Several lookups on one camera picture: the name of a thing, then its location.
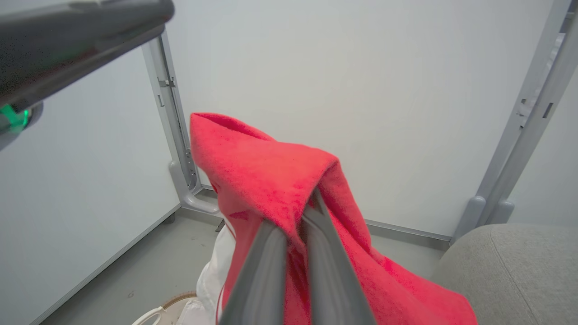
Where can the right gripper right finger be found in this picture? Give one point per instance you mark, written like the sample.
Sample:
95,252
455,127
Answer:
332,280

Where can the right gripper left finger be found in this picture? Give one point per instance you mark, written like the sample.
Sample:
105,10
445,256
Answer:
259,280

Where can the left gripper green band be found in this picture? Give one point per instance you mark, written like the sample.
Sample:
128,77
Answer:
16,122

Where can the red terry cloth garment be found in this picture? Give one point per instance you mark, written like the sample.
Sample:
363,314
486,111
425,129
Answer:
266,176

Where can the white clothing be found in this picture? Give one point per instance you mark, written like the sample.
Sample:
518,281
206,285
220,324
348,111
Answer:
216,275

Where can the grey fabric sofa seat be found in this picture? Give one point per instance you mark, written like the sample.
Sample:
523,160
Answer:
515,275

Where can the grey metal partition post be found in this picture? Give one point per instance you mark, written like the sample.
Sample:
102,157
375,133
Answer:
174,131
519,135

